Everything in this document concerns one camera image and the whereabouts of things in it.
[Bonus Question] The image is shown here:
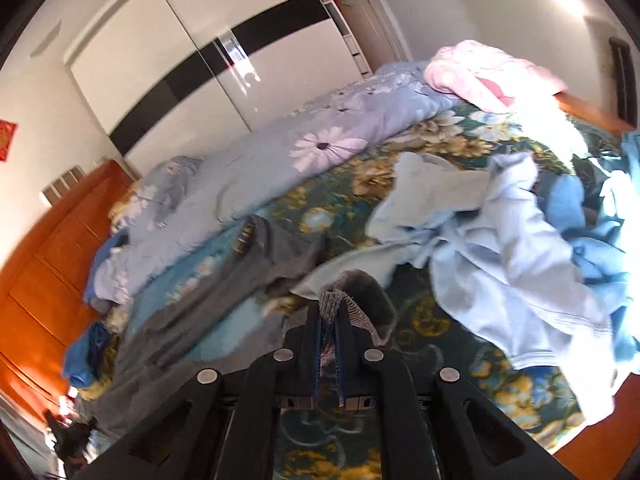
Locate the teal floral blanket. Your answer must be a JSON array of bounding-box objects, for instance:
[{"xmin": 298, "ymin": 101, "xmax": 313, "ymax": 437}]
[{"xmin": 75, "ymin": 102, "xmax": 640, "ymax": 480}]

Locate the wooden bed frame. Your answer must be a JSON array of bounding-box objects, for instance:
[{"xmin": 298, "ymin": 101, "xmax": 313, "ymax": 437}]
[{"xmin": 552, "ymin": 91, "xmax": 636, "ymax": 136}]

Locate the grey sweater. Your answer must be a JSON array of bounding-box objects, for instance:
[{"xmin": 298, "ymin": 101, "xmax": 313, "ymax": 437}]
[{"xmin": 90, "ymin": 215, "xmax": 398, "ymax": 441}]

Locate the pink quilt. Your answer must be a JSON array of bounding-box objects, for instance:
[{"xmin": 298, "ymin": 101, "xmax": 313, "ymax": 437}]
[{"xmin": 424, "ymin": 40, "xmax": 568, "ymax": 113}]

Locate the white wardrobe with black stripe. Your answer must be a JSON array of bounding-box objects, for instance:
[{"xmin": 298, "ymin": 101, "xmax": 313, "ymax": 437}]
[{"xmin": 65, "ymin": 0, "xmax": 373, "ymax": 171}]

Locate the grey wall panel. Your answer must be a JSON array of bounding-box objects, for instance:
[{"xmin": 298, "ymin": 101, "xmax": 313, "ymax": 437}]
[{"xmin": 41, "ymin": 165, "xmax": 86, "ymax": 206}]

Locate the blue folded blanket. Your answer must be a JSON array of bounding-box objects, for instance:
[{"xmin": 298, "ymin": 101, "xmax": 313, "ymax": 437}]
[{"xmin": 62, "ymin": 232, "xmax": 126, "ymax": 388}]

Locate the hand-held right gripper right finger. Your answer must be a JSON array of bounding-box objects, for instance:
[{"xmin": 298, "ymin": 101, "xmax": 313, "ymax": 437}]
[{"xmin": 334, "ymin": 310, "xmax": 576, "ymax": 480}]

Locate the white open shelf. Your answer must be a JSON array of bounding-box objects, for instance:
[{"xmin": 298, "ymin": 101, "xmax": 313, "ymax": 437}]
[{"xmin": 295, "ymin": 0, "xmax": 373, "ymax": 78}]

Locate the light blue garment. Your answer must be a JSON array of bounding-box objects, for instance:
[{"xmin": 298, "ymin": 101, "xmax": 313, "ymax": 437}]
[{"xmin": 292, "ymin": 152, "xmax": 616, "ymax": 426}]

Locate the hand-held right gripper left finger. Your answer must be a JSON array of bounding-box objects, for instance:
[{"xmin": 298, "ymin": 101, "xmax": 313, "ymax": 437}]
[{"xmin": 70, "ymin": 304, "xmax": 323, "ymax": 480}]

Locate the cream door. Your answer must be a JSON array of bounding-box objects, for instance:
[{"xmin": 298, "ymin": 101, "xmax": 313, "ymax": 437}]
[{"xmin": 320, "ymin": 0, "xmax": 408, "ymax": 63}]

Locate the black tower appliance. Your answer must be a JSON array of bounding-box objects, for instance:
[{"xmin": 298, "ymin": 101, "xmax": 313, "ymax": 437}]
[{"xmin": 607, "ymin": 37, "xmax": 633, "ymax": 121}]

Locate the wooden headboard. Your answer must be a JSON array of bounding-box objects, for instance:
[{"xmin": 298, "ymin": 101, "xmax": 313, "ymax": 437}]
[{"xmin": 0, "ymin": 160, "xmax": 138, "ymax": 426}]

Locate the light blue floral quilt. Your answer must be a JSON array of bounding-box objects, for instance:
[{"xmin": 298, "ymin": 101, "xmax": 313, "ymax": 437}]
[{"xmin": 82, "ymin": 60, "xmax": 471, "ymax": 308}]

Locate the red wall decoration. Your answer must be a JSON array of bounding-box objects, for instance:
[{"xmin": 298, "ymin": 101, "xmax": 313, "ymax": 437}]
[{"xmin": 0, "ymin": 120, "xmax": 20, "ymax": 163}]

